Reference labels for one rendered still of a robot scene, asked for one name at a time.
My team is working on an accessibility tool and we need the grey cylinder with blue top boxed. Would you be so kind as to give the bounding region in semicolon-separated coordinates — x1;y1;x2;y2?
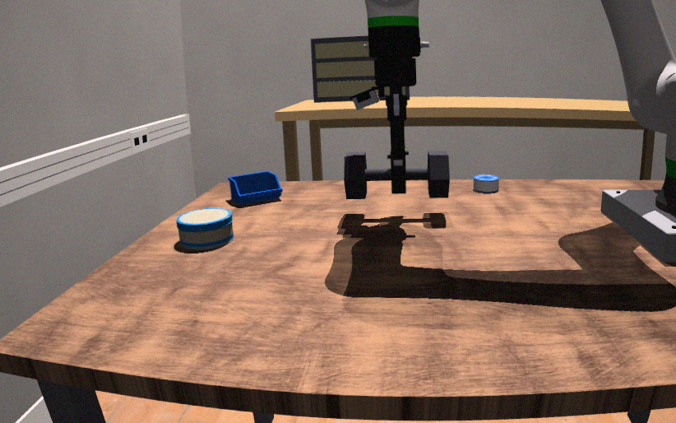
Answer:
474;174;499;193

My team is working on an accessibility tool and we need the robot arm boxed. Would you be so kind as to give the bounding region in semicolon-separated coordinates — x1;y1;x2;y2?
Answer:
350;0;676;216

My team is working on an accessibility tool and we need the grey hexagonal dumbbell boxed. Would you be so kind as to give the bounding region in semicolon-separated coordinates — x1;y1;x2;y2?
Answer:
344;151;450;199

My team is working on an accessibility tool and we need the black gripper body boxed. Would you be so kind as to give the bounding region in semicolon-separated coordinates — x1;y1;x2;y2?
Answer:
374;58;416;105

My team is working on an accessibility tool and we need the blue stack bin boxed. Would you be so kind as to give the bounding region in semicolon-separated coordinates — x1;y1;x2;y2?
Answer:
228;171;283;205

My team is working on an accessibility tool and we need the round blue and grey tin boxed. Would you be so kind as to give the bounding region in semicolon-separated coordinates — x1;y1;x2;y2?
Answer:
176;208;234;250

